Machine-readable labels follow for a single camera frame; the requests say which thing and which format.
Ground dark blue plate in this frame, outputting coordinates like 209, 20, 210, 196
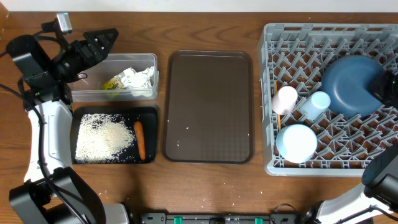
321, 55, 384, 119

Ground yellow foil snack wrapper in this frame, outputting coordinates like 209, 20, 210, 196
100, 76, 125, 90

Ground white napkin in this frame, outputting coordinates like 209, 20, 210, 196
132, 67, 155, 88

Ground light blue cup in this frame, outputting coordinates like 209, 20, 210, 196
300, 91, 331, 121

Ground pink cup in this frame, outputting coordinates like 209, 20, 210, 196
272, 85, 298, 115

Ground light blue bowl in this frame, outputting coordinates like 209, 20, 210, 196
276, 124, 318, 164

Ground wooden chopstick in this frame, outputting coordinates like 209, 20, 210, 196
274, 80, 281, 131

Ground white tissue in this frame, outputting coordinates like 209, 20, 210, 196
119, 67, 139, 89

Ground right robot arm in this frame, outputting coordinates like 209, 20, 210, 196
298, 70, 397, 223

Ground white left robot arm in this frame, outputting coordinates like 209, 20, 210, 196
6, 29, 129, 223

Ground grey dishwasher rack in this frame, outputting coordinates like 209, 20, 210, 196
257, 23, 397, 177

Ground clear plastic bin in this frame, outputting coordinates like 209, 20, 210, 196
69, 53, 159, 102

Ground spilled rice grains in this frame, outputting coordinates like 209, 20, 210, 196
75, 113, 136, 164

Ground black tray bin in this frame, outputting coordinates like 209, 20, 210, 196
70, 107, 158, 164

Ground orange carrot piece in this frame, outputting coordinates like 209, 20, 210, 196
134, 121, 146, 161

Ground brown serving tray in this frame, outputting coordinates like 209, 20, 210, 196
162, 50, 254, 164

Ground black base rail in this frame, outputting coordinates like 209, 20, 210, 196
136, 203, 313, 224

